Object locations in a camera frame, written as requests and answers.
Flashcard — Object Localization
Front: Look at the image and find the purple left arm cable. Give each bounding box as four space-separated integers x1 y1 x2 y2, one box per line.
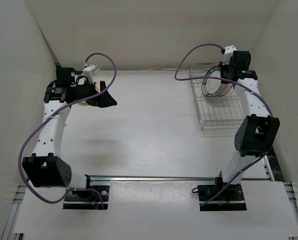
18 52 118 205

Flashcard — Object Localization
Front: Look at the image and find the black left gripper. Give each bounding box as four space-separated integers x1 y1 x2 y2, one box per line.
70 78 117 108

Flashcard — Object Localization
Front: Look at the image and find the white front cover board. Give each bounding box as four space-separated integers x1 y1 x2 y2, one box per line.
14 181 298 240

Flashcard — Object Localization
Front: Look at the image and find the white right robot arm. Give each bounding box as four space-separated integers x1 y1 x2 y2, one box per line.
213 45 280 200

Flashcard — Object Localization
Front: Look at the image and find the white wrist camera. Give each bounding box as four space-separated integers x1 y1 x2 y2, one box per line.
82 64 101 84
221 45 237 65

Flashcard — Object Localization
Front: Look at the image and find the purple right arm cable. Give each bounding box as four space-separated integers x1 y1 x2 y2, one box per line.
174 43 275 208

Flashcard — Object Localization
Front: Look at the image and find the wire dish rack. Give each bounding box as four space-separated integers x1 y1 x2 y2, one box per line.
189 63 244 129

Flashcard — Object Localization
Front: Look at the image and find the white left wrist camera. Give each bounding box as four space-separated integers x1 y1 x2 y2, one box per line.
82 64 101 84

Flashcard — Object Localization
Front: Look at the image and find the cream plate with calligraphy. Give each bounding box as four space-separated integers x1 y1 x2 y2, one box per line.
77 83 100 107

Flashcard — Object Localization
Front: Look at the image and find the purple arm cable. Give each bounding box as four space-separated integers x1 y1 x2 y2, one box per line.
174 43 275 208
18 52 118 205

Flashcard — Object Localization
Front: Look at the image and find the white plate green rim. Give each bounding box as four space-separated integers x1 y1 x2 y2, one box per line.
202 65 225 98

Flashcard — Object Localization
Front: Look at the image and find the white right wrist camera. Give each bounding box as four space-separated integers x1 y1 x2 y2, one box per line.
221 45 237 65

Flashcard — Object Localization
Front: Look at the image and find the white plate orange pattern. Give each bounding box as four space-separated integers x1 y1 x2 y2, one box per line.
217 83 233 97

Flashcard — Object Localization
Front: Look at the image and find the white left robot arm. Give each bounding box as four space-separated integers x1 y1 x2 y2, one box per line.
22 65 117 200

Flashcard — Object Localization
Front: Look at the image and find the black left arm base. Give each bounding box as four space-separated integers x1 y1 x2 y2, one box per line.
62 182 110 211

